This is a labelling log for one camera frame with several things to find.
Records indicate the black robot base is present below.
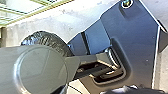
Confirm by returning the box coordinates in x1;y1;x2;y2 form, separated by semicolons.
66;0;168;92

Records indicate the small round base button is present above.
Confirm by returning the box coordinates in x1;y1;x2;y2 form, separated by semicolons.
121;0;134;8

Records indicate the grey robot torso link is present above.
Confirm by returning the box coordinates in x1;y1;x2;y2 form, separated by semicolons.
0;44;118;94

